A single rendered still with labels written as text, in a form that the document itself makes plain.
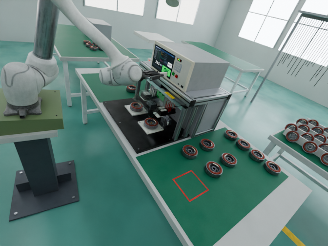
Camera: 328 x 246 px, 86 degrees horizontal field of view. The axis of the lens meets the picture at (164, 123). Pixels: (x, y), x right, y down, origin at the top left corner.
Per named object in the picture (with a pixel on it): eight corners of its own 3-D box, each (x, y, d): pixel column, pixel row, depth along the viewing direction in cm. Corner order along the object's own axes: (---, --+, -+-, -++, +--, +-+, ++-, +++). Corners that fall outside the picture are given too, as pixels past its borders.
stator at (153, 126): (148, 131, 129) (149, 127, 127) (140, 122, 136) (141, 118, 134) (160, 128, 135) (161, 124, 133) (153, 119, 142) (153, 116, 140)
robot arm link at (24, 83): (-3, 101, 99) (-14, 65, 87) (20, 88, 114) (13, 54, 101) (28, 109, 102) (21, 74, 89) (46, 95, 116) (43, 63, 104)
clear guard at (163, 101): (150, 118, 103) (152, 110, 100) (132, 98, 118) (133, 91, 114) (190, 110, 122) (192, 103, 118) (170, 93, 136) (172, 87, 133)
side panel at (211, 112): (191, 138, 139) (205, 103, 121) (189, 135, 141) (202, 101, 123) (214, 131, 155) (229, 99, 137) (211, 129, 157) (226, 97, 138)
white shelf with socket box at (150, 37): (143, 80, 211) (149, 39, 185) (129, 68, 233) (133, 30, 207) (166, 78, 230) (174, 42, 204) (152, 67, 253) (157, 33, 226)
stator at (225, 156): (237, 163, 127) (239, 159, 125) (230, 170, 120) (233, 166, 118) (224, 153, 133) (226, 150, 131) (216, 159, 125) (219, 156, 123)
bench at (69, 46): (66, 109, 254) (59, 56, 211) (46, 61, 365) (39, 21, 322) (133, 100, 316) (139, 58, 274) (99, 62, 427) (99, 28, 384)
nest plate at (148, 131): (147, 134, 128) (147, 133, 127) (137, 122, 137) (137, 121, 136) (163, 130, 136) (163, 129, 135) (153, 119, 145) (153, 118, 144)
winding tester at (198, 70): (183, 92, 117) (193, 62, 106) (150, 67, 143) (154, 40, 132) (219, 88, 139) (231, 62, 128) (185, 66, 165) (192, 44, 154)
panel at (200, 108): (190, 135, 138) (203, 103, 121) (148, 95, 177) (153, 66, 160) (191, 135, 139) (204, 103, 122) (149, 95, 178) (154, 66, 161)
